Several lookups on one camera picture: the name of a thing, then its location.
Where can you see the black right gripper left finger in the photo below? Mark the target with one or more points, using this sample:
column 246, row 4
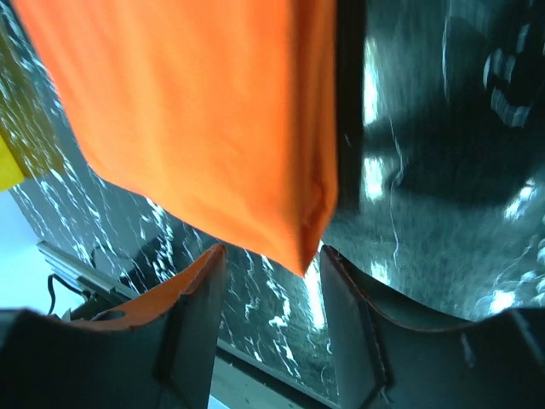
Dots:
column 155, row 351

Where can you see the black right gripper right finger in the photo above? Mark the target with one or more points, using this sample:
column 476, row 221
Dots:
column 390, row 351

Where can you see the orange t-shirt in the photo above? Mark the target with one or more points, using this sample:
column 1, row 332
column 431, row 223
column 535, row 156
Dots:
column 221, row 112

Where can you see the yellow plastic bin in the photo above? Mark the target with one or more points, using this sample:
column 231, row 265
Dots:
column 10, row 172

